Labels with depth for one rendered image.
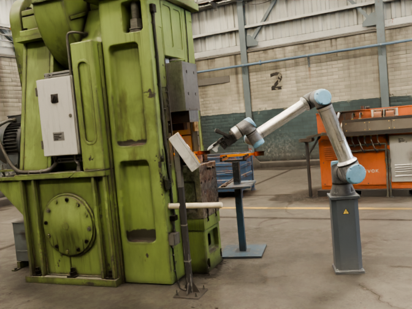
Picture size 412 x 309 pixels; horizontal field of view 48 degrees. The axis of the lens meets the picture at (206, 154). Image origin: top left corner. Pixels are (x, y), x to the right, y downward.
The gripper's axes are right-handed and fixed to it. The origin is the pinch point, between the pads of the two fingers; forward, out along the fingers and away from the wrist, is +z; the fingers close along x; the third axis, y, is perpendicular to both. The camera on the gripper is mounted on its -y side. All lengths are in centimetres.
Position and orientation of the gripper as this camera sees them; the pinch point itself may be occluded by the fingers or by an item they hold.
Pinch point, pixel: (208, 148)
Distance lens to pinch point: 332.1
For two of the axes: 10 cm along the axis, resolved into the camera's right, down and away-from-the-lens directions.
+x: -0.5, -0.6, 10.0
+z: -8.2, 5.7, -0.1
